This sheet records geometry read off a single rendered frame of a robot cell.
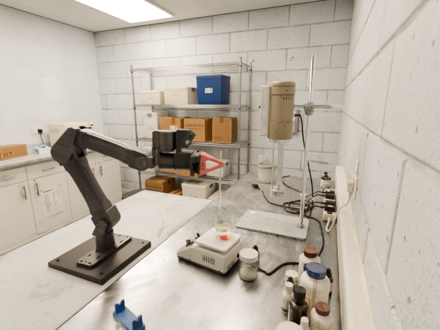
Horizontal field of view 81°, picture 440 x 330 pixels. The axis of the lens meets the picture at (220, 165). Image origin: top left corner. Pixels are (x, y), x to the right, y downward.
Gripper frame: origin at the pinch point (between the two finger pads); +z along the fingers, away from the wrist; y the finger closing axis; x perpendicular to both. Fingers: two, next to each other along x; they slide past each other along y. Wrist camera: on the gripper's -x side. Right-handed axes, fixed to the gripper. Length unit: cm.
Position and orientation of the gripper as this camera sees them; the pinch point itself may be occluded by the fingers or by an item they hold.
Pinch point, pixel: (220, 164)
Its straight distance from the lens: 83.2
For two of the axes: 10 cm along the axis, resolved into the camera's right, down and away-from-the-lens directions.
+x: -0.4, 9.7, 2.3
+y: 0.6, -2.2, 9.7
